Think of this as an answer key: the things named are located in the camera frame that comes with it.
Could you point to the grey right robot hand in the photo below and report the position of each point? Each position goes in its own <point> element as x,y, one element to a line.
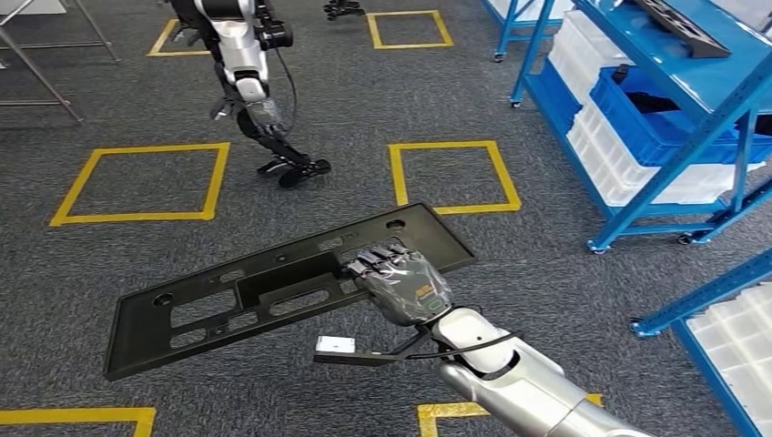
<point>407,289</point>

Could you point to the long black plastic panel part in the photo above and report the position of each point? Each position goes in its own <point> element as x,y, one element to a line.
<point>145,344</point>
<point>687,30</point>

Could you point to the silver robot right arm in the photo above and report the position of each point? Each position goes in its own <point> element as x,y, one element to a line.
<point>519,398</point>

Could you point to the yellow floor tape square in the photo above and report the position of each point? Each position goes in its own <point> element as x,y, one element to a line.
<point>446,411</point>
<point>145,215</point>
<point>72,416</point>

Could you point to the small black floor object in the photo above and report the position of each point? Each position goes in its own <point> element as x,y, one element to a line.
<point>344,9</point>

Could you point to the silver black humanoid robot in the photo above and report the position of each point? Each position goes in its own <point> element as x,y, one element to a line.
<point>241,48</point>

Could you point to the blue plastic crate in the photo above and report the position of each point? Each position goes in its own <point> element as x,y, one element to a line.
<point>663,145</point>

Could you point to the black parts in crate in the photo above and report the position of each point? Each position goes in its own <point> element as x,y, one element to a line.
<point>651,102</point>

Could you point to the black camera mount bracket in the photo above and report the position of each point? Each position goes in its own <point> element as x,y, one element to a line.
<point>362,360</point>

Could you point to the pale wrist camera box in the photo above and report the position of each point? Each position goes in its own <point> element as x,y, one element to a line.
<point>335,345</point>

